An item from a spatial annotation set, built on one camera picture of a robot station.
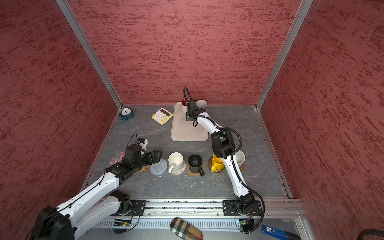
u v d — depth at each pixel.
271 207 0.76
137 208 0.74
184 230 0.66
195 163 0.87
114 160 0.90
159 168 0.87
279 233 0.64
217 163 0.80
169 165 0.79
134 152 0.63
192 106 0.85
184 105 1.11
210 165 0.88
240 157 0.81
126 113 1.10
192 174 0.85
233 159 0.65
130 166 0.63
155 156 0.75
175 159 0.86
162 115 1.13
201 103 1.12
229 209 0.74
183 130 1.07
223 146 0.65
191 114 0.81
